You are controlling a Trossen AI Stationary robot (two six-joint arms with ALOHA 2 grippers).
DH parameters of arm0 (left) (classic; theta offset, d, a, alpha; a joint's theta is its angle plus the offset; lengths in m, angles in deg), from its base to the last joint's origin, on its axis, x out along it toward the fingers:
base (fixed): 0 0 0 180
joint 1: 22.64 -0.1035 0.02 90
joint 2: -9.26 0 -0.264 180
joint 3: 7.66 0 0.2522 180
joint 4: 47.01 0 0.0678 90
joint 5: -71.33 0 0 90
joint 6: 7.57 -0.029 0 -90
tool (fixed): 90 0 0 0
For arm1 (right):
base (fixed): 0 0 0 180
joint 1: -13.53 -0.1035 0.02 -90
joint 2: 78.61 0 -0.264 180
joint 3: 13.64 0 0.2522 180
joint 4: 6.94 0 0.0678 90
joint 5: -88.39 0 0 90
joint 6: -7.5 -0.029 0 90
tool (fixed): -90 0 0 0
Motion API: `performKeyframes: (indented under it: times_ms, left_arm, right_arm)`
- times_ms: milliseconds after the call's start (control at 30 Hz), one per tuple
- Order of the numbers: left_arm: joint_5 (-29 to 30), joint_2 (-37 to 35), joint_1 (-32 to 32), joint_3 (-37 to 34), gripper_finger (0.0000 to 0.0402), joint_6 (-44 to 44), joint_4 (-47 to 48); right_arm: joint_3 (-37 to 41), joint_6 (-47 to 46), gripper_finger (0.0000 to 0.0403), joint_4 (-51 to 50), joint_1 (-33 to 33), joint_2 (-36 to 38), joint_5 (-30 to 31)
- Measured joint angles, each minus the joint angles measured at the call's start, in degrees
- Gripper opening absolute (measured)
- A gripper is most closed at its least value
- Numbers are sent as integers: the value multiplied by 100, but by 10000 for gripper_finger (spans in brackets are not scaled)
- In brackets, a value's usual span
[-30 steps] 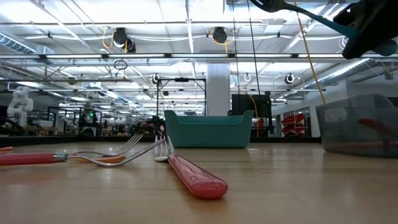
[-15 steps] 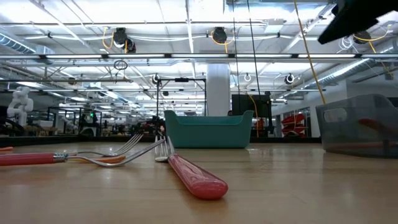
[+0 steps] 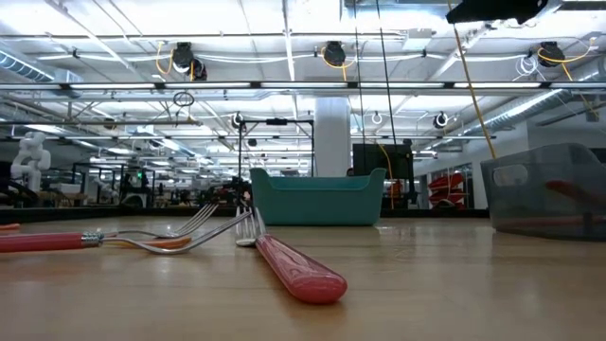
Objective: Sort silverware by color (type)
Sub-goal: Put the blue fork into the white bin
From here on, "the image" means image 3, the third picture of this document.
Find teal plastic bin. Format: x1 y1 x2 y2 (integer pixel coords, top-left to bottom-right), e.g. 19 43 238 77
249 167 387 226

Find white column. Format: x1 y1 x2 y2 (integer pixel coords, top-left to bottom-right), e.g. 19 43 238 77
313 97 353 178

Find long ceiling light strip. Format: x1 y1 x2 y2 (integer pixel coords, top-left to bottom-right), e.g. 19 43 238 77
0 81 606 92

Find red stacked objects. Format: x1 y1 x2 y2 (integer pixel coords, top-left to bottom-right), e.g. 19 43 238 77
428 172 468 208

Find grey translucent plastic bin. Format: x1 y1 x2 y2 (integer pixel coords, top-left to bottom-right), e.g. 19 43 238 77
479 142 606 242

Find black camera gantry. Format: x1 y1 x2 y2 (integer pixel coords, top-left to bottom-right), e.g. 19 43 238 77
238 117 316 178

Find black cable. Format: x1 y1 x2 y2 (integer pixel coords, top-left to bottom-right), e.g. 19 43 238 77
375 0 400 146
353 0 367 144

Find black ceiling cable reel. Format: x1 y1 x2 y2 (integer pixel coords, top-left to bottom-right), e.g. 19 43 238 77
321 40 348 67
538 41 567 67
170 41 208 81

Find yellow cable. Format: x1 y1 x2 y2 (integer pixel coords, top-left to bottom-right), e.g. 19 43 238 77
446 0 498 160

